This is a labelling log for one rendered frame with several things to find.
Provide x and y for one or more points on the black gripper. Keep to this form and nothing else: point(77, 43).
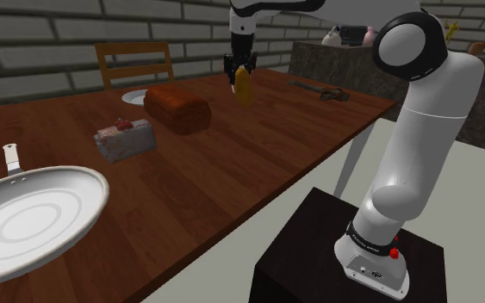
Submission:
point(241, 56)

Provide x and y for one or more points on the yellow bread roll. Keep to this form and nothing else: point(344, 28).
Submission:
point(243, 88)

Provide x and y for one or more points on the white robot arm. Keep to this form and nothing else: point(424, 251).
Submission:
point(418, 138)

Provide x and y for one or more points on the brown bread loaf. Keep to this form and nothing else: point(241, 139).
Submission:
point(177, 109)

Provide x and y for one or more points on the brown wooden table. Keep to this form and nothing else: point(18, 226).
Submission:
point(225, 147)

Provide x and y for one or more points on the wooden chair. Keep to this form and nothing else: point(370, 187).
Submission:
point(133, 63)

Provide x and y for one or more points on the dark stone counter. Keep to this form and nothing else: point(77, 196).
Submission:
point(351, 71)

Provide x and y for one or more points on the white plate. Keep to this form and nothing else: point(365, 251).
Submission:
point(135, 97)

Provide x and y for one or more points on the grey cake slice with berries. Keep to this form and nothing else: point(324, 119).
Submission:
point(125, 140)

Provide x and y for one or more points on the dark robot stand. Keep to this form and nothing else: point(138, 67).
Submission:
point(309, 256)

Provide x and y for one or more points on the white frying pan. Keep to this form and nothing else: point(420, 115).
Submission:
point(28, 218)

